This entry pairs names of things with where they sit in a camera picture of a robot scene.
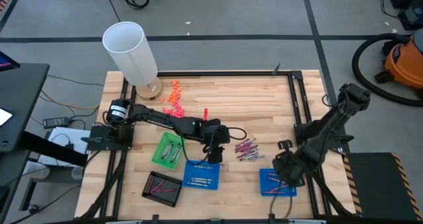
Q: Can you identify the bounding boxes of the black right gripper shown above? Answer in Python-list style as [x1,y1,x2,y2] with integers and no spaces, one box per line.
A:
[272,139,315,188]

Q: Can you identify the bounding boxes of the blue plastic basket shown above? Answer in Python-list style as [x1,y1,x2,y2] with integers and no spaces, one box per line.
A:
[259,168,297,198]
[182,160,221,191]

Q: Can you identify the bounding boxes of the black plastic basket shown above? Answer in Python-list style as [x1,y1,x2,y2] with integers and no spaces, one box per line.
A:
[141,170,183,207]

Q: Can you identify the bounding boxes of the pink foam earplugs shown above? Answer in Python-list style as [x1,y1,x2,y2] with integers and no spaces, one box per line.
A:
[162,104,186,119]

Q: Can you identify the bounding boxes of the orange foam earplugs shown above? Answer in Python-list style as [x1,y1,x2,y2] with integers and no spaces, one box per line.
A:
[161,80,182,106]

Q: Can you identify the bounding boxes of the green plastic basket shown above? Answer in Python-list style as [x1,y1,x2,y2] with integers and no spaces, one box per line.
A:
[151,131,186,171]

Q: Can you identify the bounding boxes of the black hazard-striped mat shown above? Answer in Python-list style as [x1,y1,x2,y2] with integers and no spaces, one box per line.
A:
[342,152,423,222]

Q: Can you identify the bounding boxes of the orange shop vacuum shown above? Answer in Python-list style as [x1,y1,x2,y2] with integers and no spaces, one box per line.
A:
[351,32,423,108]
[375,28,423,101]

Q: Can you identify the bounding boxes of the white cylinder table lamp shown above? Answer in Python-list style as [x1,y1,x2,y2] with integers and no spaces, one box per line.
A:
[101,20,164,102]

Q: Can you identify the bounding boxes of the white box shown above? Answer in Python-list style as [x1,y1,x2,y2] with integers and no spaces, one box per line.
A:
[38,127,92,167]

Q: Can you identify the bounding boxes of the black power adapter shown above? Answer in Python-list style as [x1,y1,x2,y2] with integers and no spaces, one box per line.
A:
[42,117,71,130]

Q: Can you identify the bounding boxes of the black equipment case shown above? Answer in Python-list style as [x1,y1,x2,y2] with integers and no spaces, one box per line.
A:
[387,0,423,32]

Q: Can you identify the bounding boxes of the black desk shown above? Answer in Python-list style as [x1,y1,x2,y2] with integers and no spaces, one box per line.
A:
[0,62,89,224]

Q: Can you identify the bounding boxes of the laptop screen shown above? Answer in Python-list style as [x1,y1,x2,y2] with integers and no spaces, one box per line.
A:
[0,51,21,72]

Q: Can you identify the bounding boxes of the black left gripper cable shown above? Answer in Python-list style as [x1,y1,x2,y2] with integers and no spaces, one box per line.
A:
[227,127,248,141]

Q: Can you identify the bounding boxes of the black aluminium table frame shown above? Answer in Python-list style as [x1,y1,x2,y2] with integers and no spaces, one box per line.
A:
[77,70,358,223]

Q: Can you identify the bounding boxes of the black floor cable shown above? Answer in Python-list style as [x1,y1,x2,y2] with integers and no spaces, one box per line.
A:
[46,73,106,87]

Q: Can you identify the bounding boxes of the yellow floor cable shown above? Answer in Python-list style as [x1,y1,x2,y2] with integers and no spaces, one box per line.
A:
[40,90,100,112]

